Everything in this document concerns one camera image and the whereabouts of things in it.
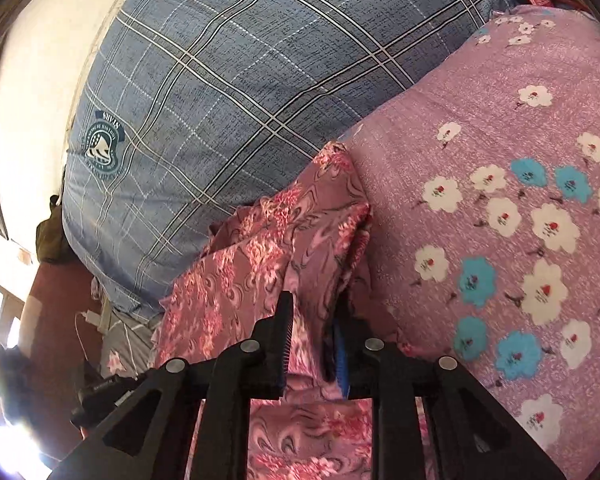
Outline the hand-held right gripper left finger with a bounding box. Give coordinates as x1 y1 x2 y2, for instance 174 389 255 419
45 290 296 480

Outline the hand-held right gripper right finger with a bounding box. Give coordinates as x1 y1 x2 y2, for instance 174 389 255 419
330 304 568 480

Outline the pink floral garment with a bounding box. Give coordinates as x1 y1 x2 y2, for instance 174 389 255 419
147 141 431 480

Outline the grey star-print bedsheet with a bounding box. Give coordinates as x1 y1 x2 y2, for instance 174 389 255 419
97 305 162 381

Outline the white charger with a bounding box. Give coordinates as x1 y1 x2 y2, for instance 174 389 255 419
76 310 107 332

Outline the olive green bag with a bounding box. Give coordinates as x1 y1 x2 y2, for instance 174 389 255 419
35 194 81 266

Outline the purple floral pillow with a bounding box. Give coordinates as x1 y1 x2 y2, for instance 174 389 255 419
347 5 600 480

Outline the blue plaid pillow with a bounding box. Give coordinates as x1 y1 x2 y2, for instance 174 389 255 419
61 0 518 318

